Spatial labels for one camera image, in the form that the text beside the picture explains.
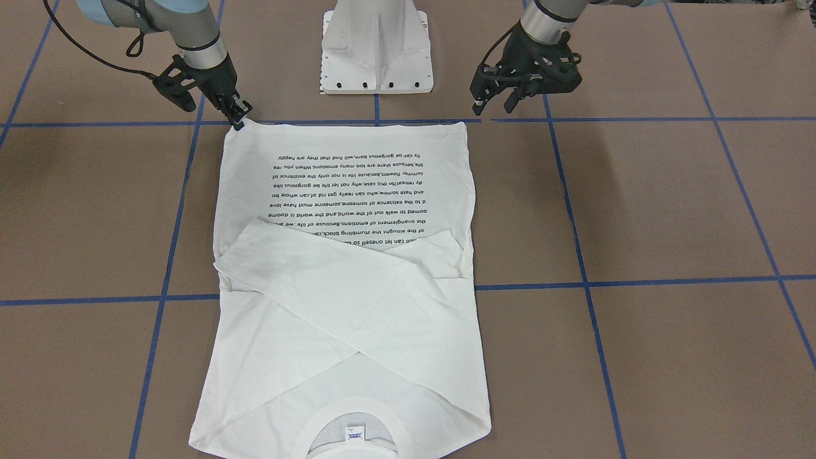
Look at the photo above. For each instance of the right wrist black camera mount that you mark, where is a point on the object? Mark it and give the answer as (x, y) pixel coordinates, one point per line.
(175, 83)

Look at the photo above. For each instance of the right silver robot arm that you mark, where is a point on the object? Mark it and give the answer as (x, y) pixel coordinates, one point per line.
(203, 60)

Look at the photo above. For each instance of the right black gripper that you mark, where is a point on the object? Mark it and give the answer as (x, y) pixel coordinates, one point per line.
(217, 81)

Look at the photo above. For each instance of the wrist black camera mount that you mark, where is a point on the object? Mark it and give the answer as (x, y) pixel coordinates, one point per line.
(175, 83)
(558, 66)

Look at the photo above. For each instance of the white camera post with base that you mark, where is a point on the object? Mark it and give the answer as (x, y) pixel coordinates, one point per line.
(376, 47)

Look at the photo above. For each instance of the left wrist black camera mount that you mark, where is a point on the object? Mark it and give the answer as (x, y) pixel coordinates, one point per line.
(558, 66)

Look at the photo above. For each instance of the white long-sleeve printed shirt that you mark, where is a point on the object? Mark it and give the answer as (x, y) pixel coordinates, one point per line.
(348, 324)

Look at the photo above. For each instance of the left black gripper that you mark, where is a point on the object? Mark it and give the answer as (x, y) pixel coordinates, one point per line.
(517, 62)

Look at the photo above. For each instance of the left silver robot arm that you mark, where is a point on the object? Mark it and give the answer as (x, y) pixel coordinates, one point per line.
(541, 20)

